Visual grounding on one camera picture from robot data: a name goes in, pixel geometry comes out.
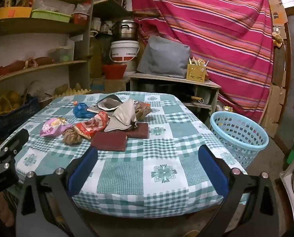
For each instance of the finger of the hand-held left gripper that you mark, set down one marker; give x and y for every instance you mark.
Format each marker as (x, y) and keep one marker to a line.
(20, 138)

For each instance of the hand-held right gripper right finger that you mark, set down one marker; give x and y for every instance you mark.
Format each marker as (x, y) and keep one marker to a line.
(212, 172)

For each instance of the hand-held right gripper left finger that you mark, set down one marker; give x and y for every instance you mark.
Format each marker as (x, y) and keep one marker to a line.
(84, 170)

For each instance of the pink snack packet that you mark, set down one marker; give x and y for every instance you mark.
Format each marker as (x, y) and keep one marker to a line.
(50, 128)

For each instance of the brown paper ball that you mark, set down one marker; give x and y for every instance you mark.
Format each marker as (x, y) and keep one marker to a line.
(71, 137)

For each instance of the maroon scouring pad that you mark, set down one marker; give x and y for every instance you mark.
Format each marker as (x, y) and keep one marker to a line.
(140, 130)
(107, 140)

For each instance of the light blue plastic basket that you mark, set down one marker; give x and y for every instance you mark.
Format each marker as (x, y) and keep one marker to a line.
(238, 138)

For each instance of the red snack packet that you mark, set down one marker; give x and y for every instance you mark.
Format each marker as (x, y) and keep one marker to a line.
(92, 126)

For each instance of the blue plastic bag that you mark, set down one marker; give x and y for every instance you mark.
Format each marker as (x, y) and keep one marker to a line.
(80, 109)

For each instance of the beige cloth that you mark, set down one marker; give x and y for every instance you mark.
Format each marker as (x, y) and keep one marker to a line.
(123, 116)

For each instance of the brown wrapper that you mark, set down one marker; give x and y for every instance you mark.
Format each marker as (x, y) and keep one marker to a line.
(142, 112)

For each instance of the dark blue plastic crate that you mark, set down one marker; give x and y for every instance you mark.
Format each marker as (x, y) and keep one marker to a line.
(18, 113)

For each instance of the green checked tablecloth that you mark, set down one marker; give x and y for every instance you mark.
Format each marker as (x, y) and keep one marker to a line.
(127, 175)

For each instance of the cardboard egg tray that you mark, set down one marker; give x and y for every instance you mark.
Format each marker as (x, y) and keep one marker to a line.
(74, 93)

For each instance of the black grey face mask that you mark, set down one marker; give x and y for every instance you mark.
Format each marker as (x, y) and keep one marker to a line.
(110, 103)

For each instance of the red mesh bag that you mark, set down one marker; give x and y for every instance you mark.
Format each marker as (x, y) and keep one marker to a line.
(13, 66)

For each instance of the green plastic bin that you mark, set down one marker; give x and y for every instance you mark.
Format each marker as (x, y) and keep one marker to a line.
(292, 153)

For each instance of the clear plastic container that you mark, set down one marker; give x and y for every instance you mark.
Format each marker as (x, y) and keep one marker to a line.
(65, 53)

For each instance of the yellow utensil holder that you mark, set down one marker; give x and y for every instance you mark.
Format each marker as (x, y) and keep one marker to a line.
(195, 72)

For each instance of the red plastic basket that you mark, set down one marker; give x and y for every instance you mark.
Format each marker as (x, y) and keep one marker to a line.
(113, 71)

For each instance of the low wooden cabinet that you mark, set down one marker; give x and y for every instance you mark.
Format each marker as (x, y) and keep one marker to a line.
(161, 77)

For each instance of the yellow mesh sack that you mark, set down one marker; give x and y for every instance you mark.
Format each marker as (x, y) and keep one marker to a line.
(96, 59)

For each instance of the bundle of wooden utensils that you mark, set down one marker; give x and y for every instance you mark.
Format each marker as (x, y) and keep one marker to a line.
(197, 61)

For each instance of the tall wooden shelf unit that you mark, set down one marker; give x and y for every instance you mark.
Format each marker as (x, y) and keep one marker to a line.
(38, 27)

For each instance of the plain white bucket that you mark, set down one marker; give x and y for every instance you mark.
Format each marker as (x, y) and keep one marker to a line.
(131, 66)

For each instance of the green plastic tray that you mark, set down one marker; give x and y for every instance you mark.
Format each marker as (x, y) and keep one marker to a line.
(50, 16)

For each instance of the yellow plastic tray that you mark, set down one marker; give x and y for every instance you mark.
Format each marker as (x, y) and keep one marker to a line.
(11, 12)

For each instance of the grey cushion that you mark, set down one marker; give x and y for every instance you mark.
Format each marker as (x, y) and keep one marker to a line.
(161, 56)

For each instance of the white bucket with red band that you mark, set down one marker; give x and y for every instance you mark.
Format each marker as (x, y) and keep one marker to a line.
(124, 49)

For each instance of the small red basket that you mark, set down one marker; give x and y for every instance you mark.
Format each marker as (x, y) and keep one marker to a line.
(80, 18)

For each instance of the red striped cloth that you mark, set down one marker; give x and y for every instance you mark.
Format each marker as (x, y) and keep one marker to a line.
(211, 29)

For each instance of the steel cooking pot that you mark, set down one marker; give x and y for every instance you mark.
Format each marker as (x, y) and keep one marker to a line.
(124, 30)

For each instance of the narrow wooden shelf unit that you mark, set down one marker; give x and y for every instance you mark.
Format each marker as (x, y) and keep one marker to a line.
(107, 6)

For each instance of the printed cardboard sheet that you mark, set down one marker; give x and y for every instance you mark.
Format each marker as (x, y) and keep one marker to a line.
(276, 9)

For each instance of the cardboard wall panel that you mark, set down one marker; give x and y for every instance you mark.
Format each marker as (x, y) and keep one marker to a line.
(275, 103)

